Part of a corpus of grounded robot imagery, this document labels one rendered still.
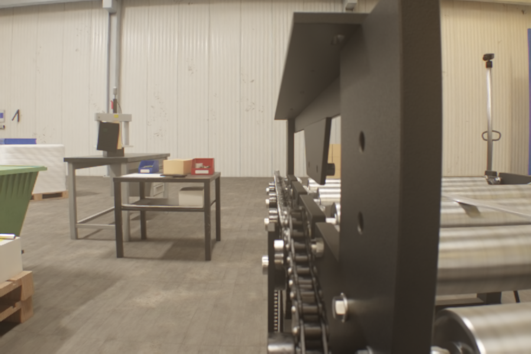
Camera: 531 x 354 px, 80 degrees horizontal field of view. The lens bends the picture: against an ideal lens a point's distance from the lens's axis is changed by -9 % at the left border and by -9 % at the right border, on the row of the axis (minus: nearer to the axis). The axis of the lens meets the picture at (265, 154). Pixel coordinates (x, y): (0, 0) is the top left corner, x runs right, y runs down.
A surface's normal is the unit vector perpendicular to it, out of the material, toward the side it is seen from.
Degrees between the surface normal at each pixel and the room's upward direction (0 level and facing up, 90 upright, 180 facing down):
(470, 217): 70
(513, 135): 90
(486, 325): 19
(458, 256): 65
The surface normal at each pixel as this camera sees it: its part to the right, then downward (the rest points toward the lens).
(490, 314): 0.00, -1.00
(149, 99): -0.01, 0.04
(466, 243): 0.00, -0.72
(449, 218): -0.01, -0.30
